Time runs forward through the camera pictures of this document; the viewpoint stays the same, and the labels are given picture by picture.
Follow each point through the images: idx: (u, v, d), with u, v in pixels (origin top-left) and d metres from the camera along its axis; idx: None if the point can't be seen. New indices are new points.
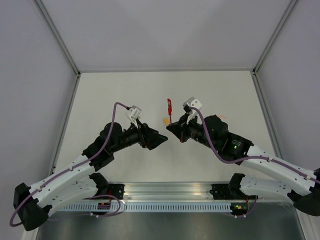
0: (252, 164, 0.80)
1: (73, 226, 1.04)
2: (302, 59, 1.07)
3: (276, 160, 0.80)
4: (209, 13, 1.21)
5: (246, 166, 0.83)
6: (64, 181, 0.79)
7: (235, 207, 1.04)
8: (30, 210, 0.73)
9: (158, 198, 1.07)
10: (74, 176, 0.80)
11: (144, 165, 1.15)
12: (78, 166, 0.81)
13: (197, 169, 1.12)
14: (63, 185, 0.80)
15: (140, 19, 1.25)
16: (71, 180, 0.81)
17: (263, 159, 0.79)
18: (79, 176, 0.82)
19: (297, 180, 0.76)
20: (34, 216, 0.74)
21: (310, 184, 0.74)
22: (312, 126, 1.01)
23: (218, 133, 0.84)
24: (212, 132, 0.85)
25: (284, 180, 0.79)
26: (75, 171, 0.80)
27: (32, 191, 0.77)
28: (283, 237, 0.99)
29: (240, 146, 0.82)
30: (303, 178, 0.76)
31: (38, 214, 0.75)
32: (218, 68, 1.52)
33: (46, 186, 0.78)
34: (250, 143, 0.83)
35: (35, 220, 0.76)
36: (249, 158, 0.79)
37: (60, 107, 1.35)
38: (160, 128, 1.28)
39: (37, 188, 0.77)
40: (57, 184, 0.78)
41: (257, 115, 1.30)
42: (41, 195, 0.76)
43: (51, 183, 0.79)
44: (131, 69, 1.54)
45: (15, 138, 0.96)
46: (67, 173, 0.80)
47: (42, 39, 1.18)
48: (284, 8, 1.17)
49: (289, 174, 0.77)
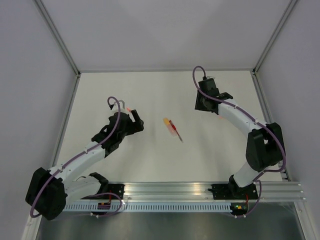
0: (223, 109, 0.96)
1: (73, 227, 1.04)
2: (302, 59, 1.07)
3: (241, 108, 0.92)
4: (209, 14, 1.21)
5: (221, 113, 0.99)
6: (82, 162, 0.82)
7: (235, 207, 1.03)
8: (56, 190, 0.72)
9: (158, 198, 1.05)
10: (90, 158, 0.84)
11: (145, 165, 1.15)
12: (93, 149, 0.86)
13: (198, 169, 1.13)
14: (80, 167, 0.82)
15: (139, 20, 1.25)
16: (87, 162, 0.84)
17: (230, 105, 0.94)
18: (92, 160, 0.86)
19: (247, 122, 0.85)
20: (59, 196, 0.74)
21: (256, 127, 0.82)
22: (311, 127, 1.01)
23: (204, 82, 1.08)
24: (201, 84, 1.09)
25: (239, 123, 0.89)
26: (90, 153, 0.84)
27: (53, 173, 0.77)
28: (283, 236, 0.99)
29: (223, 96, 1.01)
30: (252, 123, 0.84)
31: (61, 196, 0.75)
32: (218, 68, 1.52)
33: (66, 167, 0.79)
34: (231, 97, 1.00)
35: (58, 202, 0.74)
36: (222, 103, 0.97)
37: (61, 107, 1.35)
38: (161, 128, 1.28)
39: (59, 169, 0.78)
40: (76, 165, 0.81)
41: (257, 115, 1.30)
42: (63, 175, 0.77)
43: (71, 164, 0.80)
44: (131, 69, 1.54)
45: (15, 139, 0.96)
46: (84, 156, 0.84)
47: (42, 39, 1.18)
48: (285, 8, 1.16)
49: (244, 118, 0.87)
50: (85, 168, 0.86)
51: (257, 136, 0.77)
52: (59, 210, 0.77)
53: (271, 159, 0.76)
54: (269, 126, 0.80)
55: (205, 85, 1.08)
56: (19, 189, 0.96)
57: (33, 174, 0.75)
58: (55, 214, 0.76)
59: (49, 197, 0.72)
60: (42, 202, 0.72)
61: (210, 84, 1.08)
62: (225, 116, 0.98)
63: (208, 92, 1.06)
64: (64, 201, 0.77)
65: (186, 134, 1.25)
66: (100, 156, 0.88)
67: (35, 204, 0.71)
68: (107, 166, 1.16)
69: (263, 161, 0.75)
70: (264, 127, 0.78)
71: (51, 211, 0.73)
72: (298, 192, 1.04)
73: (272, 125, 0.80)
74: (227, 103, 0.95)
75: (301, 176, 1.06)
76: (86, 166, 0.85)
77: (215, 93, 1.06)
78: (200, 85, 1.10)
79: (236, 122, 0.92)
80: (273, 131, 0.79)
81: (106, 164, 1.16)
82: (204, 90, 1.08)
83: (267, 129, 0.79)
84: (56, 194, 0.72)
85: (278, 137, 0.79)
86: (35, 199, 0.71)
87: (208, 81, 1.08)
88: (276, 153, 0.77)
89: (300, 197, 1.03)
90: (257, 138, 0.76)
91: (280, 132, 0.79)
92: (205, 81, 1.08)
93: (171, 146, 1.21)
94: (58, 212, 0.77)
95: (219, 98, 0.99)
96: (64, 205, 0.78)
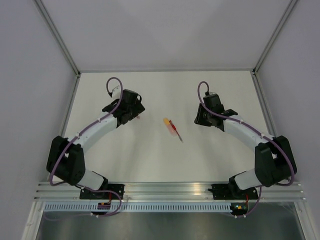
0: (228, 124, 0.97)
1: (73, 227, 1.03)
2: (302, 59, 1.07)
3: (246, 123, 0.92)
4: (209, 14, 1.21)
5: (228, 129, 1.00)
6: (97, 130, 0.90)
7: (235, 207, 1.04)
8: (75, 152, 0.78)
9: (158, 198, 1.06)
10: (102, 127, 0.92)
11: (145, 165, 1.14)
12: (104, 119, 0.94)
13: (198, 169, 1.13)
14: (95, 134, 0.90)
15: (139, 20, 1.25)
16: (100, 130, 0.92)
17: (236, 121, 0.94)
18: (105, 128, 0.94)
19: (254, 137, 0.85)
20: (79, 161, 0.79)
21: (262, 141, 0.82)
22: (311, 127, 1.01)
23: (209, 99, 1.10)
24: (207, 100, 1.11)
25: (245, 137, 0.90)
26: (103, 122, 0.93)
27: (71, 139, 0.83)
28: (283, 236, 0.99)
29: (227, 113, 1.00)
30: (259, 137, 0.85)
31: (80, 161, 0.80)
32: (218, 68, 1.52)
33: (83, 135, 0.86)
34: (235, 113, 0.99)
35: (78, 167, 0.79)
36: (228, 120, 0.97)
37: (61, 107, 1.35)
38: (161, 128, 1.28)
39: (76, 136, 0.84)
40: (91, 132, 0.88)
41: (257, 115, 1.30)
42: (81, 141, 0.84)
43: (86, 131, 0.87)
44: (131, 69, 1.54)
45: (15, 139, 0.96)
46: (97, 125, 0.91)
47: (41, 39, 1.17)
48: (285, 8, 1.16)
49: (250, 132, 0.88)
50: (98, 137, 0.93)
51: (266, 151, 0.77)
52: (79, 178, 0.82)
53: (281, 174, 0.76)
54: (277, 140, 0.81)
55: (210, 101, 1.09)
56: (19, 190, 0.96)
57: (53, 143, 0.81)
58: (75, 181, 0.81)
59: (69, 162, 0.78)
60: (62, 168, 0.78)
61: (215, 100, 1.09)
62: (231, 131, 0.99)
63: (213, 108, 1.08)
64: (84, 168, 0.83)
65: (186, 134, 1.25)
66: (111, 125, 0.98)
67: (55, 169, 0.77)
68: (107, 166, 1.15)
69: (273, 177, 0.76)
70: (271, 141, 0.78)
71: (72, 176, 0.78)
72: (298, 192, 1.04)
73: (279, 139, 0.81)
74: (232, 119, 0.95)
75: (301, 176, 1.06)
76: (99, 135, 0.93)
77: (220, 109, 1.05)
78: (206, 101, 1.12)
79: (243, 138, 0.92)
80: (280, 145, 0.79)
81: (106, 164, 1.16)
82: (210, 106, 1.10)
83: (274, 143, 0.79)
84: (76, 157, 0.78)
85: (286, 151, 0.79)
86: (55, 165, 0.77)
87: (212, 98, 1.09)
88: (285, 168, 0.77)
89: (300, 197, 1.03)
90: (266, 152, 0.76)
91: (288, 146, 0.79)
92: (210, 97, 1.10)
93: (171, 146, 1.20)
94: (78, 180, 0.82)
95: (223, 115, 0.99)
96: (83, 172, 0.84)
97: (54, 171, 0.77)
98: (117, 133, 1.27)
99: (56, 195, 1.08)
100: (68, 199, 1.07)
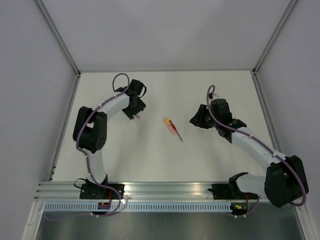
0: (236, 138, 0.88)
1: (73, 227, 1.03)
2: (302, 59, 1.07)
3: (257, 138, 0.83)
4: (209, 13, 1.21)
5: (234, 142, 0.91)
6: (115, 103, 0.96)
7: (235, 207, 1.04)
8: (100, 120, 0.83)
9: (158, 198, 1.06)
10: (119, 101, 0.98)
11: (145, 165, 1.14)
12: (121, 95, 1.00)
13: (198, 169, 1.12)
14: (114, 108, 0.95)
15: (139, 20, 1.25)
16: (118, 105, 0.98)
17: (245, 134, 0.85)
18: (121, 104, 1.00)
19: (265, 155, 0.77)
20: (103, 127, 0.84)
21: (274, 161, 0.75)
22: (311, 127, 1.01)
23: (217, 107, 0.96)
24: (214, 106, 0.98)
25: (255, 154, 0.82)
26: (119, 97, 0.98)
27: (95, 108, 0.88)
28: (283, 236, 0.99)
29: (235, 124, 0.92)
30: (270, 155, 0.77)
31: (104, 128, 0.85)
32: (218, 68, 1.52)
33: (104, 106, 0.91)
34: (244, 125, 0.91)
35: (102, 134, 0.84)
36: (236, 132, 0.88)
37: (61, 107, 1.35)
38: (161, 129, 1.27)
39: (99, 106, 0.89)
40: (111, 105, 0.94)
41: (257, 116, 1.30)
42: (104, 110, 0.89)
43: (106, 104, 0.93)
44: (131, 69, 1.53)
45: (15, 138, 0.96)
46: (114, 100, 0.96)
47: (41, 39, 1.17)
48: (285, 8, 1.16)
49: (260, 149, 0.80)
50: (115, 112, 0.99)
51: (279, 172, 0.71)
52: (101, 145, 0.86)
53: (292, 195, 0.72)
54: (290, 160, 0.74)
55: (218, 109, 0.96)
56: (19, 189, 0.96)
57: (78, 112, 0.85)
58: (98, 148, 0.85)
59: (94, 129, 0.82)
60: (87, 135, 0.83)
61: (225, 108, 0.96)
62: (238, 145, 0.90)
63: (220, 117, 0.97)
64: (106, 135, 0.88)
65: (186, 134, 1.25)
66: (125, 103, 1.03)
67: (81, 136, 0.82)
68: (107, 166, 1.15)
69: (284, 197, 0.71)
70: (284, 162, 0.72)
71: (97, 141, 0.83)
72: None
73: (292, 159, 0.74)
74: (241, 132, 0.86)
75: None
76: (115, 109, 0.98)
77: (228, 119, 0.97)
78: (213, 107, 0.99)
79: (251, 153, 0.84)
80: (293, 165, 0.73)
81: (106, 164, 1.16)
82: (216, 113, 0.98)
83: (287, 164, 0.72)
84: (101, 124, 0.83)
85: (299, 171, 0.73)
86: (81, 132, 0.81)
87: (222, 106, 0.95)
88: (296, 188, 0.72)
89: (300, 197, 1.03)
90: (279, 174, 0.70)
91: (301, 166, 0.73)
92: (218, 105, 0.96)
93: (171, 146, 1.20)
94: (100, 147, 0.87)
95: (231, 126, 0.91)
96: (105, 140, 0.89)
97: (79, 137, 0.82)
98: (117, 133, 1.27)
99: (56, 195, 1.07)
100: (68, 199, 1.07)
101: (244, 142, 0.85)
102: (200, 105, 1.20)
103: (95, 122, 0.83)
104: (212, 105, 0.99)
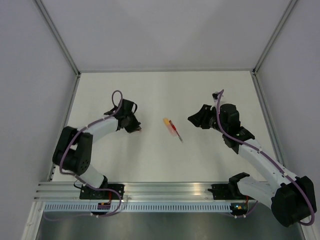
0: (244, 151, 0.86)
1: (74, 226, 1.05)
2: (302, 59, 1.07)
3: (265, 153, 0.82)
4: (209, 14, 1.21)
5: (241, 154, 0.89)
6: (102, 126, 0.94)
7: (235, 207, 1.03)
8: (84, 141, 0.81)
9: (158, 198, 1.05)
10: (107, 125, 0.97)
11: (145, 167, 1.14)
12: (109, 118, 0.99)
13: (199, 170, 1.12)
14: (101, 129, 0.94)
15: (139, 20, 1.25)
16: (105, 128, 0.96)
17: (254, 148, 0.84)
18: (108, 127, 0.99)
19: (274, 174, 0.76)
20: (86, 150, 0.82)
21: (284, 181, 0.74)
22: (311, 127, 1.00)
23: (228, 116, 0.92)
24: (224, 115, 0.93)
25: (263, 171, 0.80)
26: (108, 120, 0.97)
27: (80, 128, 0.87)
28: (282, 237, 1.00)
29: (243, 135, 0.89)
30: (280, 175, 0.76)
31: (88, 149, 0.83)
32: (218, 68, 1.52)
33: (91, 127, 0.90)
34: (252, 136, 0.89)
35: (85, 156, 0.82)
36: (243, 144, 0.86)
37: (61, 107, 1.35)
38: (161, 130, 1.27)
39: (85, 127, 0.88)
40: (99, 126, 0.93)
41: (257, 116, 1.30)
42: (90, 130, 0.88)
43: (93, 125, 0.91)
44: (131, 69, 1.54)
45: (15, 139, 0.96)
46: (102, 122, 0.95)
47: (42, 40, 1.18)
48: (285, 8, 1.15)
49: (270, 167, 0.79)
50: (101, 135, 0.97)
51: (286, 193, 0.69)
52: (84, 169, 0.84)
53: (300, 215, 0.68)
54: (300, 181, 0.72)
55: (227, 117, 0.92)
56: (18, 190, 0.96)
57: (63, 133, 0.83)
58: (81, 171, 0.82)
59: (78, 150, 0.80)
60: (70, 157, 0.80)
61: (235, 118, 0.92)
62: (244, 157, 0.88)
63: (227, 126, 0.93)
64: (89, 159, 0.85)
65: (186, 134, 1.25)
66: (112, 127, 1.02)
67: (63, 159, 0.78)
68: (107, 166, 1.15)
69: (293, 218, 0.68)
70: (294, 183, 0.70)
71: (80, 164, 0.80)
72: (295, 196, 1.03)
73: (302, 180, 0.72)
74: (249, 145, 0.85)
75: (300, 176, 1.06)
76: (102, 132, 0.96)
77: (236, 128, 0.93)
78: (223, 115, 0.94)
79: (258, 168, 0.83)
80: (303, 186, 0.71)
81: (106, 165, 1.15)
82: (225, 121, 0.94)
83: (296, 185, 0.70)
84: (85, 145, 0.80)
85: (310, 194, 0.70)
86: (65, 153, 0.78)
87: (233, 116, 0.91)
88: (305, 208, 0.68)
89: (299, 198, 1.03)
90: (287, 195, 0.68)
91: (312, 188, 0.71)
92: (230, 114, 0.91)
93: (171, 146, 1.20)
94: (82, 171, 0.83)
95: (238, 138, 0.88)
96: (88, 164, 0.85)
97: (61, 160, 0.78)
98: (116, 133, 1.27)
99: (55, 195, 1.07)
100: (67, 199, 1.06)
101: (251, 156, 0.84)
102: (204, 106, 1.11)
103: (79, 143, 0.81)
104: (222, 113, 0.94)
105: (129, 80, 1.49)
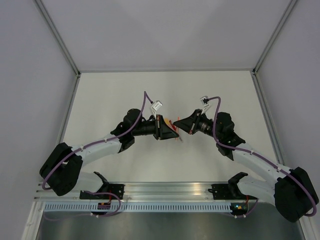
0: (238, 155, 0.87)
1: (74, 225, 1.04)
2: (302, 59, 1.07)
3: (258, 153, 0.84)
4: (209, 14, 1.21)
5: (236, 158, 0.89)
6: (100, 149, 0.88)
7: (235, 207, 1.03)
8: (74, 163, 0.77)
9: (158, 198, 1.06)
10: (107, 148, 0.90)
11: (145, 167, 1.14)
12: (111, 140, 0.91)
13: (199, 170, 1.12)
14: (97, 153, 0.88)
15: (140, 20, 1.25)
16: (103, 150, 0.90)
17: (246, 151, 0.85)
18: (108, 150, 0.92)
19: (270, 171, 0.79)
20: (74, 173, 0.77)
21: (280, 176, 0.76)
22: (312, 127, 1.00)
23: (224, 127, 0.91)
24: (220, 125, 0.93)
25: (259, 170, 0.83)
26: (108, 143, 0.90)
27: (74, 149, 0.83)
28: (282, 237, 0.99)
29: (234, 141, 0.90)
30: (275, 170, 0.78)
31: (76, 172, 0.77)
32: (218, 68, 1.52)
33: (87, 148, 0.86)
34: (243, 141, 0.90)
35: (71, 179, 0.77)
36: (235, 149, 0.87)
37: (61, 107, 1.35)
38: None
39: (80, 148, 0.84)
40: (95, 149, 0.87)
41: (257, 116, 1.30)
42: (83, 154, 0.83)
43: (90, 146, 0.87)
44: (132, 69, 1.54)
45: (15, 139, 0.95)
46: (103, 144, 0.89)
47: (41, 39, 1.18)
48: (285, 8, 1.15)
49: (264, 165, 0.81)
50: (98, 157, 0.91)
51: (285, 187, 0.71)
52: (68, 190, 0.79)
53: (305, 208, 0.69)
54: (295, 173, 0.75)
55: (222, 127, 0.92)
56: (18, 190, 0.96)
57: (56, 148, 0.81)
58: (62, 192, 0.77)
59: (65, 171, 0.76)
60: (55, 176, 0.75)
61: (230, 128, 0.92)
62: (239, 161, 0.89)
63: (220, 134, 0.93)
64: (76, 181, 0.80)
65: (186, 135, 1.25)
66: (114, 150, 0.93)
67: (47, 177, 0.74)
68: (107, 166, 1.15)
69: (298, 212, 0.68)
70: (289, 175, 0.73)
71: (62, 185, 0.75)
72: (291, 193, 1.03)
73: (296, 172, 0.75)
74: (241, 148, 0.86)
75: None
76: (99, 154, 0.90)
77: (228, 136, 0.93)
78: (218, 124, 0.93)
79: (254, 168, 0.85)
80: (299, 178, 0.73)
81: (106, 165, 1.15)
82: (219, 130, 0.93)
83: (293, 178, 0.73)
84: (71, 167, 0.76)
85: (307, 184, 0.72)
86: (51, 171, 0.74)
87: (230, 127, 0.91)
88: (307, 200, 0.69)
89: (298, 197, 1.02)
90: (285, 189, 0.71)
91: (307, 178, 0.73)
92: (226, 125, 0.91)
93: (171, 146, 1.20)
94: (65, 192, 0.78)
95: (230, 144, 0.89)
96: (73, 186, 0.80)
97: (46, 177, 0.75)
98: None
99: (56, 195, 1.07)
100: (68, 199, 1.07)
101: (246, 158, 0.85)
102: (196, 111, 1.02)
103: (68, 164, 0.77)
104: (217, 123, 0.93)
105: (130, 80, 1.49)
